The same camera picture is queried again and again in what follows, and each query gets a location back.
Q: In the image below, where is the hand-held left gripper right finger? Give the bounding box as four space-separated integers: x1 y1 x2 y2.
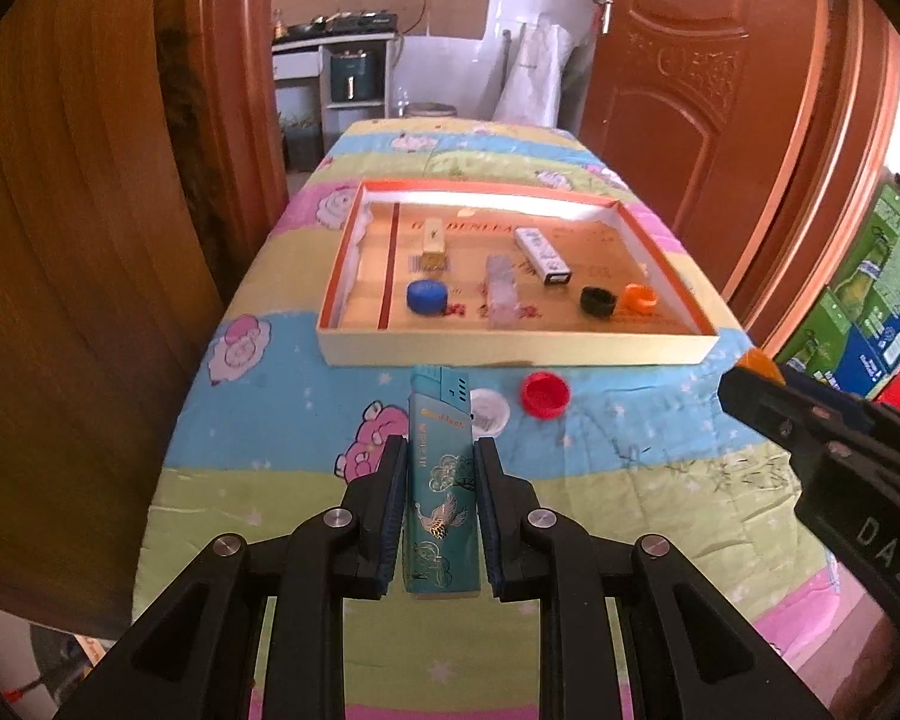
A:
472 436 833 720

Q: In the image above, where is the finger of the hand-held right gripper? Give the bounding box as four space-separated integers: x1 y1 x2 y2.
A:
775 364 900 437
718 366 872 482

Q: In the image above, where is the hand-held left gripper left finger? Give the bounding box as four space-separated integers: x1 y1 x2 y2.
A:
52 435 410 720

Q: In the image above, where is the teal bird-print lighter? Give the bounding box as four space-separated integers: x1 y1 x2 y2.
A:
403 366 485 599

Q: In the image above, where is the shallow cardboard box orange rim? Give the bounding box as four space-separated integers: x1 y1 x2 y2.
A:
315 180 721 367

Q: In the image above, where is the white cartoon-print lighter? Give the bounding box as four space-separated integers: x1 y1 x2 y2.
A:
514 227 573 287

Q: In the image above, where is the green beverage carton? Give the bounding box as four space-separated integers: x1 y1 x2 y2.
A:
776 292 900 400
829 178 900 361

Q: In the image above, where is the white bottle cap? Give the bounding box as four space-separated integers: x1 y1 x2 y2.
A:
469 388 511 437

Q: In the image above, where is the red bottle cap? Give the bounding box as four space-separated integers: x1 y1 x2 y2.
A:
521 373 572 421

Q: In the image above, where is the cartoon printed blanket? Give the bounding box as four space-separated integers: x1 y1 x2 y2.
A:
131 118 833 720

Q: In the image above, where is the blue bottle cap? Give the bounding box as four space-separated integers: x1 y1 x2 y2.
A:
406 279 449 314

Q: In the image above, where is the carved wooden door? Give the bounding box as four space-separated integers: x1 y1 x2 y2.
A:
574 0 796 271

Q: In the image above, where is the potted green plant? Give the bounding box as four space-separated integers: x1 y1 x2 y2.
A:
281 109 323 166

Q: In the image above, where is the white plastic bag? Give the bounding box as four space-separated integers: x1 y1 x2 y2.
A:
495 22 575 128

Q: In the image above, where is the wooden wardrobe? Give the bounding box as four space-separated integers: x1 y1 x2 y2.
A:
0 0 226 616

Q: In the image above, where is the dark green air fryer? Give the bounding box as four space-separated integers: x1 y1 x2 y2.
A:
330 49 383 102

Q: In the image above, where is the white kitchen counter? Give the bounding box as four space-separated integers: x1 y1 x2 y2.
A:
272 30 402 136

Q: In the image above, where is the gas stove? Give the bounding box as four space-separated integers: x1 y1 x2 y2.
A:
285 11 398 37

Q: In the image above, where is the wooden door frame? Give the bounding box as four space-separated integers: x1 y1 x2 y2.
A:
154 0 293 316

